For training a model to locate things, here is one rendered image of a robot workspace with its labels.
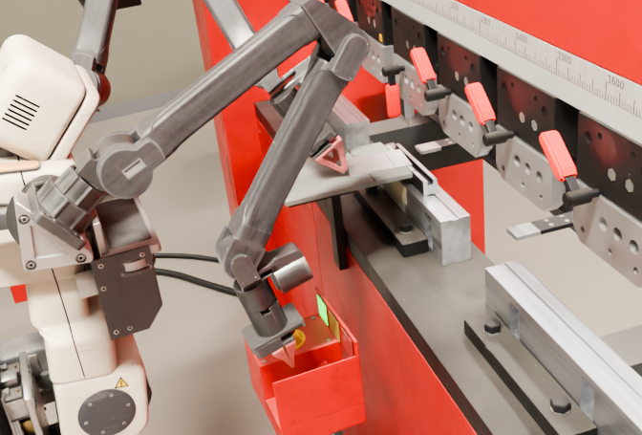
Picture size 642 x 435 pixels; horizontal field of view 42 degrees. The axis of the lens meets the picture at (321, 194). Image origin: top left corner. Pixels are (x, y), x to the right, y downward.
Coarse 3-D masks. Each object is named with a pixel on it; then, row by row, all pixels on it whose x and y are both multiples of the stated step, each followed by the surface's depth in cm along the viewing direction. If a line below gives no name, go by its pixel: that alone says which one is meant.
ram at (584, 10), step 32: (384, 0) 151; (480, 0) 114; (512, 0) 105; (544, 0) 98; (576, 0) 91; (608, 0) 86; (640, 0) 81; (448, 32) 127; (544, 32) 100; (576, 32) 93; (608, 32) 87; (640, 32) 82; (512, 64) 109; (608, 64) 88; (640, 64) 83; (576, 96) 96; (640, 128) 85
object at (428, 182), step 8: (408, 152) 174; (416, 160) 170; (416, 168) 168; (424, 168) 166; (416, 176) 164; (424, 176) 165; (432, 176) 162; (416, 184) 165; (424, 184) 161; (432, 184) 161; (424, 192) 162; (432, 192) 162
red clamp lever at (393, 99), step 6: (390, 66) 146; (396, 66) 147; (402, 66) 147; (384, 72) 146; (390, 72) 146; (396, 72) 147; (390, 78) 147; (390, 84) 148; (396, 84) 148; (390, 90) 148; (396, 90) 148; (390, 96) 148; (396, 96) 148; (390, 102) 149; (396, 102) 149; (390, 108) 149; (396, 108) 150; (390, 114) 150; (396, 114) 150
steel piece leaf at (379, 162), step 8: (352, 160) 173; (360, 160) 172; (368, 160) 172; (376, 160) 171; (384, 160) 171; (352, 168) 169; (360, 168) 168; (368, 168) 168; (376, 168) 168; (384, 168) 167; (392, 168) 167; (352, 176) 166
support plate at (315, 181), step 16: (368, 144) 179; (304, 176) 169; (320, 176) 168; (336, 176) 167; (368, 176) 165; (384, 176) 165; (400, 176) 164; (304, 192) 162; (320, 192) 161; (336, 192) 161
